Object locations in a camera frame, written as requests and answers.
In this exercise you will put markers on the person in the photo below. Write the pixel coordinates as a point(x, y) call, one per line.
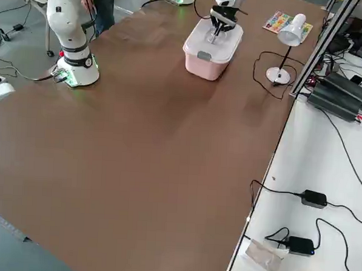
point(103, 14)

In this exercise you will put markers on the white desk lamp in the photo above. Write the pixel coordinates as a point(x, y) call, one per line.
point(291, 32)

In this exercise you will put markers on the pink plastic bin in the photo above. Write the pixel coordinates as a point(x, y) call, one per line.
point(202, 70)

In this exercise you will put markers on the black electronic box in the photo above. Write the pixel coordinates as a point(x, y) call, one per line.
point(341, 37)

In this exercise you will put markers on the silver plastic bag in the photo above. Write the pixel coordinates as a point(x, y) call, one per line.
point(264, 256)

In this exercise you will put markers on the small black floor adapter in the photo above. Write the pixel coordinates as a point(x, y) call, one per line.
point(18, 27)

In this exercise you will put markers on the black power adapter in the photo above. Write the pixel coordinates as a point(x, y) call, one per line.
point(314, 199)
point(300, 245)

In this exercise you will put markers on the black phone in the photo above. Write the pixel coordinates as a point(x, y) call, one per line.
point(357, 79)

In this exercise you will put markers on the dark grey finned power supply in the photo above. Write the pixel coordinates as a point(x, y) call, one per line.
point(334, 102)
point(347, 86)

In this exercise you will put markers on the white caster leg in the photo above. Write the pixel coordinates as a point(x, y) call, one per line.
point(2, 32)

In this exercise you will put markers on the aluminium frame post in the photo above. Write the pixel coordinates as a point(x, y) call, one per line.
point(319, 48)

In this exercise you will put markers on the green circuit board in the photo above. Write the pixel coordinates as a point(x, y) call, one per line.
point(62, 75)

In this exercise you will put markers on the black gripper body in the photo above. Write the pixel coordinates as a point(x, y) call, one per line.
point(225, 10)

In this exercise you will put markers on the colourful alphabet puzzle board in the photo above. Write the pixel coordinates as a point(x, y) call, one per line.
point(275, 20)

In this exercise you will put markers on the white bin lid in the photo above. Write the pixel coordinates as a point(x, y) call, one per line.
point(201, 39)

